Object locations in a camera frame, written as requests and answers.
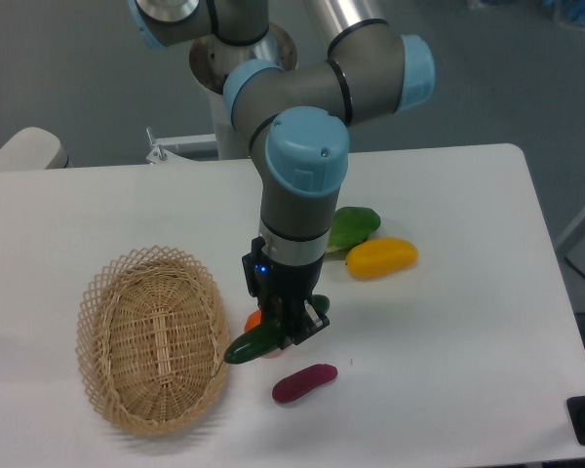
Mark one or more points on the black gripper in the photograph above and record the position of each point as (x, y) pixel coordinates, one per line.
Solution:
(284, 293)

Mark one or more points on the dark green cucumber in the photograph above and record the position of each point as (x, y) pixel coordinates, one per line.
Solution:
(270, 335)

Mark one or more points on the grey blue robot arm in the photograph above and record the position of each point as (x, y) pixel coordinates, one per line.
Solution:
(295, 126)

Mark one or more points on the woven wicker basket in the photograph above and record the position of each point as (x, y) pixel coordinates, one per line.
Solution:
(151, 334)

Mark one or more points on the orange toy carrot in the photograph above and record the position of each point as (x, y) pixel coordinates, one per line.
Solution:
(253, 320)

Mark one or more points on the purple toy eggplant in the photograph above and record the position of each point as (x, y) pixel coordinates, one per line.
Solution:
(302, 382)

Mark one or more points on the yellow toy bell pepper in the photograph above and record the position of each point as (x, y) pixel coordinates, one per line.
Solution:
(379, 257)

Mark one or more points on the green toy leafy vegetable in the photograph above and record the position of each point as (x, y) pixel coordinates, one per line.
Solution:
(351, 227)

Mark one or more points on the white chair seat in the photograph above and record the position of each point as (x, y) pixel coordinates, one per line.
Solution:
(33, 149)

